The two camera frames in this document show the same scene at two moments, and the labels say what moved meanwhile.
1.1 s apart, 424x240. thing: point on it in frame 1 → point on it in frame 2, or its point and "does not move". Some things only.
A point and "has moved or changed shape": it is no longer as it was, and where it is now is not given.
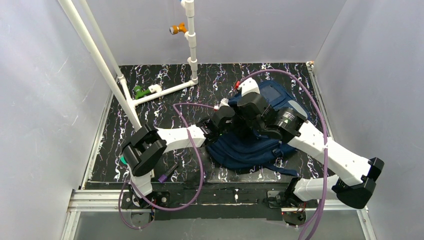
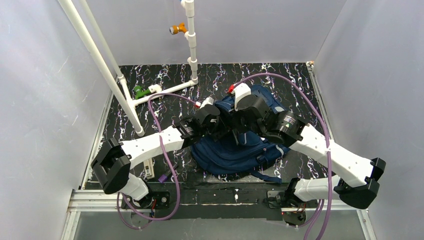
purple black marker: (164, 176) does not move
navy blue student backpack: (258, 150) has moved or changed shape
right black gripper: (251, 104) does not move
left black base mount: (162, 198) does not move
